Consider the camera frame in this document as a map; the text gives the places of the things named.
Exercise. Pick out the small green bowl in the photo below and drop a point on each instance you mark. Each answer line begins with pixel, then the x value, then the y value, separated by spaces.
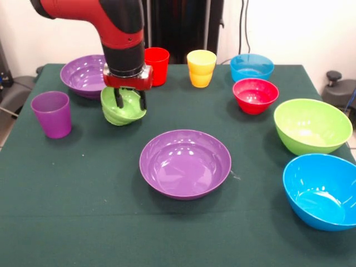
pixel 122 116

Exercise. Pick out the large purple bowl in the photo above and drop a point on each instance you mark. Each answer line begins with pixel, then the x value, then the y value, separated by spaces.
pixel 80 78
pixel 183 167

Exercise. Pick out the dark grey equipment base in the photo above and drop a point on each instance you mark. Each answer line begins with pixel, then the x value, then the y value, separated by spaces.
pixel 16 91
pixel 339 91

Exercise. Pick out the small red bowl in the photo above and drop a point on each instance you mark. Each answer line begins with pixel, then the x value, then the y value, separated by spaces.
pixel 254 97

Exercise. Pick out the large green bowl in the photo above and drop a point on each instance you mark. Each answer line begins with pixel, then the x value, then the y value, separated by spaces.
pixel 311 130

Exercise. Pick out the yellow cup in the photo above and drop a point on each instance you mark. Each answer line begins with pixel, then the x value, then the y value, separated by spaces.
pixel 201 69

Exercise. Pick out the dark green tablecloth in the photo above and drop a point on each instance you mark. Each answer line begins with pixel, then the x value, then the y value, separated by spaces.
pixel 83 194

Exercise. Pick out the small blue bowl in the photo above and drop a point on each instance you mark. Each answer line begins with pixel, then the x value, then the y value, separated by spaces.
pixel 250 69

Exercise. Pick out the red cup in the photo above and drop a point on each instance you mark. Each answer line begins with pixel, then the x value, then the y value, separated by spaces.
pixel 158 66

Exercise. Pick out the large blue bowl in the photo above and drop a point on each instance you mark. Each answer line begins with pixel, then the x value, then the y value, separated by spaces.
pixel 320 194

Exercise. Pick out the black equipment rack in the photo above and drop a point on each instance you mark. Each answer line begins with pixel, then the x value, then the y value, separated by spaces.
pixel 4 69

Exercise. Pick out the purple cup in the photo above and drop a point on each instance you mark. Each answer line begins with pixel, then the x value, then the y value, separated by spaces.
pixel 53 116

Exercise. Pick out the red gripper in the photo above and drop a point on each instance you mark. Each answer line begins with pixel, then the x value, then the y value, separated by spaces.
pixel 128 82

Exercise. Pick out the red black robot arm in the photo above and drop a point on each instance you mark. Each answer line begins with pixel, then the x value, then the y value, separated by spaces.
pixel 119 27

